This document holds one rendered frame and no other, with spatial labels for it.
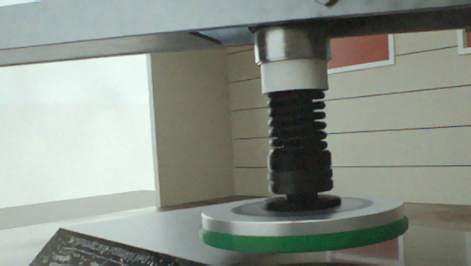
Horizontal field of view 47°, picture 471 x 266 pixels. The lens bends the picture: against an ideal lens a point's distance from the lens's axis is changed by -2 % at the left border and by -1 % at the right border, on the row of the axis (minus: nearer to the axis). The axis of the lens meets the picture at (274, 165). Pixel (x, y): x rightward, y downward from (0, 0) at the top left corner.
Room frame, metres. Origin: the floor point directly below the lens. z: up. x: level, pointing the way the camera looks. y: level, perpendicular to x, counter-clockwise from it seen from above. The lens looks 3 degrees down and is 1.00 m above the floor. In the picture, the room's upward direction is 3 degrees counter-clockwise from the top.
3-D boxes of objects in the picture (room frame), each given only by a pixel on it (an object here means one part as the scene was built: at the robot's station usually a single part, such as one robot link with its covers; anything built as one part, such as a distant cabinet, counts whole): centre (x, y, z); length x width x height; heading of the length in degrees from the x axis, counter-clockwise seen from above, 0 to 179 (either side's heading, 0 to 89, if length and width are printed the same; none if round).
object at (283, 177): (0.58, -0.03, 0.96); 0.07 x 0.07 x 0.01
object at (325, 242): (0.58, -0.03, 0.92); 0.22 x 0.22 x 0.04
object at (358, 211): (0.58, -0.03, 0.92); 0.21 x 0.21 x 0.01
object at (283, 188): (0.58, -0.03, 0.95); 0.07 x 0.07 x 0.01
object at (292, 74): (0.58, -0.03, 1.06); 0.07 x 0.07 x 0.04
